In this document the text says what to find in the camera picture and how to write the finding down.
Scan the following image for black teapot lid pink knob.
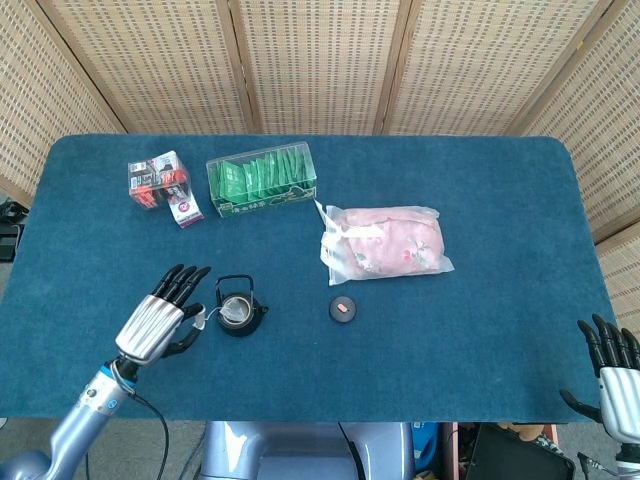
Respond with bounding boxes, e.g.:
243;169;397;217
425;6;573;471
328;296;359;324

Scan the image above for blue carpet table mat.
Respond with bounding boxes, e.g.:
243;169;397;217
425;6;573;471
0;133;624;425

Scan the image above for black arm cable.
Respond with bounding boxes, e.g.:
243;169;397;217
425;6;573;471
132;392;171;480

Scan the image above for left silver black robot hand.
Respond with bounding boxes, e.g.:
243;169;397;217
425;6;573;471
114;264;212;369

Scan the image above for black cast iron teapot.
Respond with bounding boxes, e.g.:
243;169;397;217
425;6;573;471
214;273;270;338

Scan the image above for black equipment on floor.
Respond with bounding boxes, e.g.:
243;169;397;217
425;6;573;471
0;199;26;262

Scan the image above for clear box green packets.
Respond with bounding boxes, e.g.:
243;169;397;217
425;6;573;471
206;141;320;220

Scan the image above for clear box red black packets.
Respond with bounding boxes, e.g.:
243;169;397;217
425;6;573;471
127;150;191;211

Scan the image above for pink floral cloth plastic bag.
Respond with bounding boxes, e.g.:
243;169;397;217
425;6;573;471
313;198;455;287

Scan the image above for tea bag with string tag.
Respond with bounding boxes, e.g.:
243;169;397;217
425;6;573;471
193;298;250;332

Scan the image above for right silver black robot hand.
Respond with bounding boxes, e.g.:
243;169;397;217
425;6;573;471
559;313;640;441

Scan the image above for woven bamboo screen panel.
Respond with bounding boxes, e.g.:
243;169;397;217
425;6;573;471
37;0;254;135
519;0;640;331
382;0;619;136
0;0;126;194
227;0;414;135

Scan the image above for white purple tea sachet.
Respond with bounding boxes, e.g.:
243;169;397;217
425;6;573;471
168;187;205;230

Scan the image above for grey braided cable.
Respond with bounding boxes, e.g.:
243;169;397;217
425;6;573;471
576;451;620;476

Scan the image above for black flat case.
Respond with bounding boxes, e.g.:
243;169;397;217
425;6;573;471
464;423;576;480

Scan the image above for blue-grey robot torso base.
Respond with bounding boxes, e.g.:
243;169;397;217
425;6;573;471
199;421;416;480

